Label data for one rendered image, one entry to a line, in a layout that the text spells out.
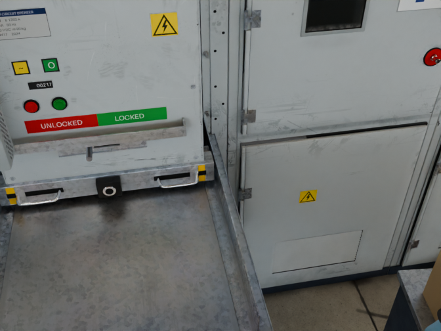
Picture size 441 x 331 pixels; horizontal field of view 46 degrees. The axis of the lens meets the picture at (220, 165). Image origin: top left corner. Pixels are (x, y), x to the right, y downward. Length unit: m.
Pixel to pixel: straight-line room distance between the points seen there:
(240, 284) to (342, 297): 1.12
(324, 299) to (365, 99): 0.93
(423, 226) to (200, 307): 1.24
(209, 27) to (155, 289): 0.67
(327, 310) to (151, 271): 1.13
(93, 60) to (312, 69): 0.63
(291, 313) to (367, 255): 0.38
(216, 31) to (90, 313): 0.75
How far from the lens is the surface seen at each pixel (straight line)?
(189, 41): 1.15
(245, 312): 1.12
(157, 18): 1.12
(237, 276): 1.18
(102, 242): 1.27
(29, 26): 1.13
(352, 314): 2.20
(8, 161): 1.19
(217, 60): 1.43
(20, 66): 1.18
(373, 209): 1.98
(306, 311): 2.18
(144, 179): 1.34
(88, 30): 1.13
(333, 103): 1.59
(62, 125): 1.25
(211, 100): 1.49
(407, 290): 1.35
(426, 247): 2.29
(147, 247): 1.25
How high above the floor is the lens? 1.78
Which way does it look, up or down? 40 degrees down
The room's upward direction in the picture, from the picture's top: straight up
